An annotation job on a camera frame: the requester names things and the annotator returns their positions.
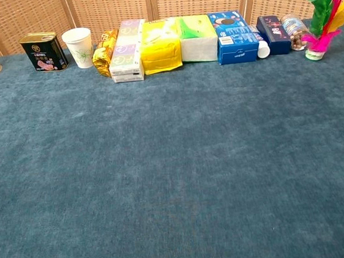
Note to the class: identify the blue table cloth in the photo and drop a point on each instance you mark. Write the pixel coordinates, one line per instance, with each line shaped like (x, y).
(176, 171)

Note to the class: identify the yellow tissue pack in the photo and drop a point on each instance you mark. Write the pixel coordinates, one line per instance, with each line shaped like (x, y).
(160, 50)

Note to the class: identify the white purple tissue pack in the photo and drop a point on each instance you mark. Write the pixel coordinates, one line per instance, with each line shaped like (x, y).
(127, 53)

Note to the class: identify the green white tissue pack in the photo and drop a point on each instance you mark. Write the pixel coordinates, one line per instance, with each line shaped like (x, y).
(198, 43)

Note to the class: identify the gold foil snack pack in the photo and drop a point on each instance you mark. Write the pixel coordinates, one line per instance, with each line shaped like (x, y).
(104, 56)

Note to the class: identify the blue cookie box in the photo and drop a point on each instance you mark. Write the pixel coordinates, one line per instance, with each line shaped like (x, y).
(235, 40)

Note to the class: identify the white bottle with blue label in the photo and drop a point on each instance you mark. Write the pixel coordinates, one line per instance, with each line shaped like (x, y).
(262, 47)

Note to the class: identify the white paper cup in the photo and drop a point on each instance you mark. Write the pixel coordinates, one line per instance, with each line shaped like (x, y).
(79, 49)

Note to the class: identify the woven rattan folding screen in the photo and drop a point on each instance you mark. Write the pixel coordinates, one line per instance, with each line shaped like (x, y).
(158, 1)

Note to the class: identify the dark navy box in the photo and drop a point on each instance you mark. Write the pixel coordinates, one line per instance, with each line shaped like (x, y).
(274, 33)

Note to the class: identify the black luncheon meat tin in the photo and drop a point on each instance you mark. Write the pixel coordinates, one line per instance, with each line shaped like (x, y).
(44, 53)

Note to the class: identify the clear jar of nuts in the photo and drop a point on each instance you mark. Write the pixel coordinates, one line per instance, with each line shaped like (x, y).
(295, 31)

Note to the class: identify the feather shuttlecock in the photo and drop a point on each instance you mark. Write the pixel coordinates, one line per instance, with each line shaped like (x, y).
(321, 11)

